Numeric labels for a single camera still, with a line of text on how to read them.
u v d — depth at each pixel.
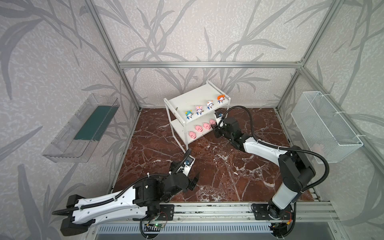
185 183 0.50
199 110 0.70
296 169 0.47
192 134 0.83
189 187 0.62
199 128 0.86
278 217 0.71
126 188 0.47
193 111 0.74
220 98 0.75
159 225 0.70
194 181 0.62
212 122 0.87
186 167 0.58
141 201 0.46
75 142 0.64
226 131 0.72
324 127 0.64
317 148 0.74
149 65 1.77
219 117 0.76
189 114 0.68
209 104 0.72
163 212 0.73
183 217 0.72
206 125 0.87
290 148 0.50
